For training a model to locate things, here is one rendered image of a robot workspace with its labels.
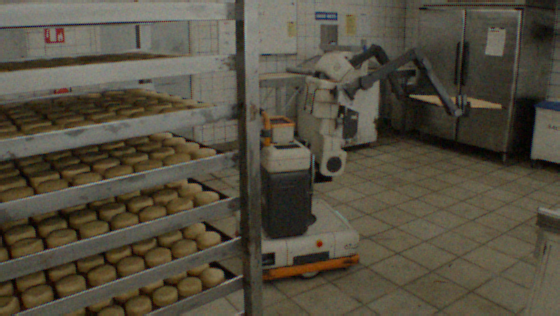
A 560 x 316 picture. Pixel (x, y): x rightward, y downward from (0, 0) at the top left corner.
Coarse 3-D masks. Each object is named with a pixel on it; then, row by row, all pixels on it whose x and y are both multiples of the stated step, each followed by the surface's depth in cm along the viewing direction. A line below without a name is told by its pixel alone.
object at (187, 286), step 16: (192, 272) 96; (208, 272) 94; (144, 288) 89; (160, 288) 87; (176, 288) 91; (192, 288) 88; (208, 288) 91; (96, 304) 81; (112, 304) 84; (128, 304) 82; (144, 304) 82; (160, 304) 84
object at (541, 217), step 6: (540, 210) 142; (546, 210) 141; (552, 210) 141; (540, 216) 142; (546, 216) 140; (552, 216) 138; (558, 216) 137; (540, 222) 142; (546, 222) 140; (552, 222) 139; (558, 222) 137; (546, 228) 141; (552, 228) 139; (558, 228) 137
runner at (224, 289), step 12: (240, 276) 92; (216, 288) 88; (228, 288) 90; (240, 288) 92; (180, 300) 83; (192, 300) 84; (204, 300) 86; (156, 312) 79; (168, 312) 81; (180, 312) 83
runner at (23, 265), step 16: (192, 208) 80; (208, 208) 82; (224, 208) 85; (144, 224) 74; (160, 224) 76; (176, 224) 78; (192, 224) 81; (80, 240) 67; (96, 240) 69; (112, 240) 71; (128, 240) 73; (32, 256) 62; (48, 256) 64; (64, 256) 66; (80, 256) 68; (0, 272) 60; (16, 272) 61; (32, 272) 63
